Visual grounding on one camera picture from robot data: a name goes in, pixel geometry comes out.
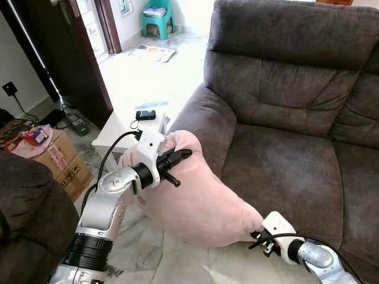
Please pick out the pale pink pillow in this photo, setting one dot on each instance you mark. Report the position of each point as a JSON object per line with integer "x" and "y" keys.
{"x": 201, "y": 207}

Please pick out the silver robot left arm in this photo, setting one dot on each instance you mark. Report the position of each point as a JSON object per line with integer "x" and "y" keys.
{"x": 112, "y": 201}

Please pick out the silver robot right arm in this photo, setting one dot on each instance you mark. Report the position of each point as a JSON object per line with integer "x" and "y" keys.
{"x": 320, "y": 260}

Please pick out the dark grey fabric sofa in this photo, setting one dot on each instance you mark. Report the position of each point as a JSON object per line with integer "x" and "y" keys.
{"x": 284, "y": 165}

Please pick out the white side table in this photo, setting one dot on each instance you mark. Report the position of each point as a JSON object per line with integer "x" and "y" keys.
{"x": 118, "y": 135}

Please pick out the black charger with green light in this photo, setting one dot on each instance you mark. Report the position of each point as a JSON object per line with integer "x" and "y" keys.
{"x": 80, "y": 126}

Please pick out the brown cardboard box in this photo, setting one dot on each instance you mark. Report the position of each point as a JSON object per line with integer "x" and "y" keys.
{"x": 62, "y": 164}

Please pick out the printed newspaper sheet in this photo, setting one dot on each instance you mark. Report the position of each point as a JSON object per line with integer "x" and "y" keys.
{"x": 154, "y": 53}

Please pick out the red and blue packet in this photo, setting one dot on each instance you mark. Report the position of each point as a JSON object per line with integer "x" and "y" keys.
{"x": 37, "y": 136}

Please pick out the teal plastic stool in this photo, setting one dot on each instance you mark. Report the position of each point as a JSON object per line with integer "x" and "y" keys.
{"x": 159, "y": 25}

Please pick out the pink cloth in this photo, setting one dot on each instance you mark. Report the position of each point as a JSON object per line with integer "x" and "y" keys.
{"x": 26, "y": 151}

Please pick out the dark grey armchair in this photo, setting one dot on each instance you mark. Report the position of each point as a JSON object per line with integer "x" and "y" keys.
{"x": 29, "y": 219}

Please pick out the stack of papers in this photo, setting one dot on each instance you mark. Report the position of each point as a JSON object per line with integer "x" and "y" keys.
{"x": 155, "y": 10}

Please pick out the dark brown door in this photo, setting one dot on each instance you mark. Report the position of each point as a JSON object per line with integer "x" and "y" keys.
{"x": 65, "y": 53}

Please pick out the white slanted pole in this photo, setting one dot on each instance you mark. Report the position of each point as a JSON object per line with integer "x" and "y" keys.
{"x": 32, "y": 47}

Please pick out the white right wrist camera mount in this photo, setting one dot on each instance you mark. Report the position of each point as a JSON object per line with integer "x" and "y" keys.
{"x": 277, "y": 226}

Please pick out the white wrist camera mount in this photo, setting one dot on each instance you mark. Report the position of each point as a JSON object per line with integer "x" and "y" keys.
{"x": 277, "y": 226}
{"x": 151, "y": 145}

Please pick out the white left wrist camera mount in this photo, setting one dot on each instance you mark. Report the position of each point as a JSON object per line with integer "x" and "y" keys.
{"x": 151, "y": 145}

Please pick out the brown door frame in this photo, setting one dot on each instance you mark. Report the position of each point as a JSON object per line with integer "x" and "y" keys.
{"x": 109, "y": 23}

